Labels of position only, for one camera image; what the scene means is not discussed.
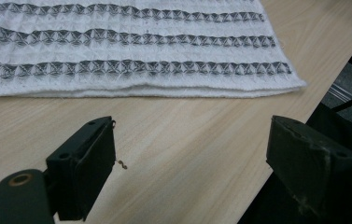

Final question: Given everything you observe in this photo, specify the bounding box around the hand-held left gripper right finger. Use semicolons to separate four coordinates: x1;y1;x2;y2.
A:
265;115;352;218

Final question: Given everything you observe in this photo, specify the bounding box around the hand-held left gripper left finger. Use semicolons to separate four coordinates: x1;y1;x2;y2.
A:
45;116;117;222

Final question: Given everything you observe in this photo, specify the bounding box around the white grey-striped towel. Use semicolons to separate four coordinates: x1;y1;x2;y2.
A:
0;0;308;99

